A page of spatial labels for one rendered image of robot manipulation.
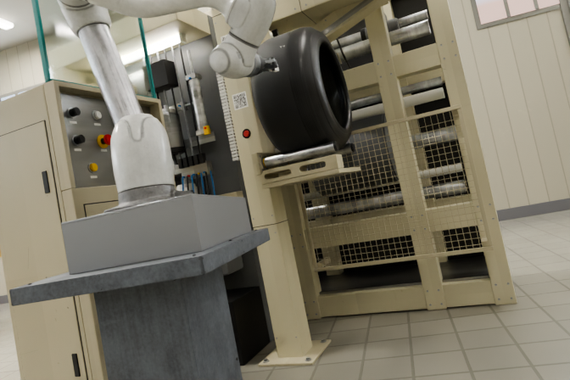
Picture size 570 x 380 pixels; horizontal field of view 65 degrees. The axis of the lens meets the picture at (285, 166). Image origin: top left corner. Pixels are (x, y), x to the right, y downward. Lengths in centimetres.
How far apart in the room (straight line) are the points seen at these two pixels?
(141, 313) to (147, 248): 17
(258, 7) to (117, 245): 76
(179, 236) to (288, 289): 109
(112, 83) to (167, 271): 75
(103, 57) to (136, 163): 47
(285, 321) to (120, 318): 106
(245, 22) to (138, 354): 94
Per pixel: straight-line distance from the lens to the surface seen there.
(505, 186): 545
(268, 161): 197
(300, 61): 183
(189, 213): 107
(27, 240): 180
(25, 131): 178
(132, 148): 125
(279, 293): 212
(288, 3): 242
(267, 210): 207
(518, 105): 553
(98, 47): 160
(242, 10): 138
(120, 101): 153
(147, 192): 122
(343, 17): 244
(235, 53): 137
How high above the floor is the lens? 74
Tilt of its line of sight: 4 degrees up
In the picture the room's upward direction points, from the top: 11 degrees counter-clockwise
